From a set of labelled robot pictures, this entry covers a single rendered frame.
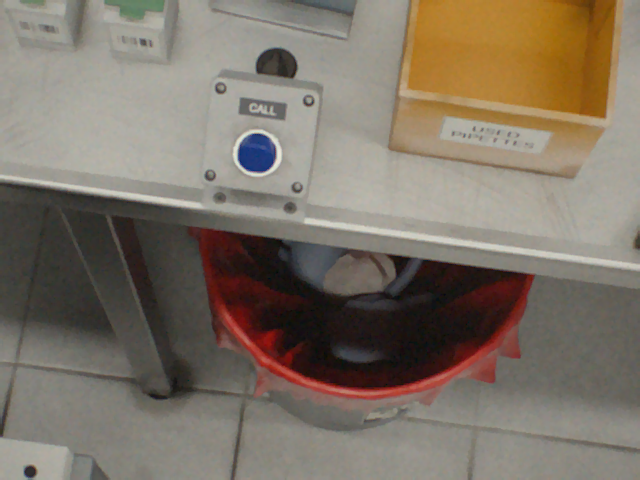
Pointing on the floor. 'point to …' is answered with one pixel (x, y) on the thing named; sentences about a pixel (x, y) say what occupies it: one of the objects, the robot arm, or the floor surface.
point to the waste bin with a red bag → (495, 297)
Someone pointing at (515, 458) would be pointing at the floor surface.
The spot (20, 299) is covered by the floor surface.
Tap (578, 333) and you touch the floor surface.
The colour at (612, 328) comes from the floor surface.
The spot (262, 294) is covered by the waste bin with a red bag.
